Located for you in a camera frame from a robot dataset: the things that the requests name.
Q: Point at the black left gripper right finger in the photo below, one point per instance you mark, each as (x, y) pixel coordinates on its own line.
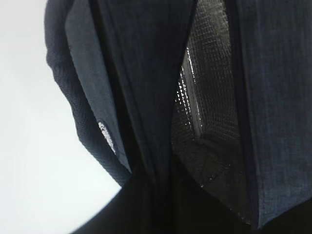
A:
(197, 212)

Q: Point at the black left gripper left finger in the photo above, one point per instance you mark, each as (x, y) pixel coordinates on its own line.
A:
(129, 212)

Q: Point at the navy blue lunch bag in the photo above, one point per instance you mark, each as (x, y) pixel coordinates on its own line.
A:
(226, 85)

